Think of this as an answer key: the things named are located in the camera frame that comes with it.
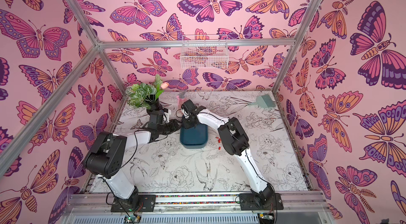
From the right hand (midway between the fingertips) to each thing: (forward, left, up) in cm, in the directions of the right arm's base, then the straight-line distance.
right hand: (182, 125), depth 100 cm
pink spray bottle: (+10, +1, +12) cm, 16 cm away
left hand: (-2, -1, +5) cm, 5 cm away
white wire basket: (+34, -12, +31) cm, 48 cm away
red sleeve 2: (-14, -23, -2) cm, 27 cm away
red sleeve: (-7, -22, -1) cm, 23 cm away
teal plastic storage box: (-8, -9, 0) cm, 12 cm away
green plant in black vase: (+5, +18, +23) cm, 30 cm away
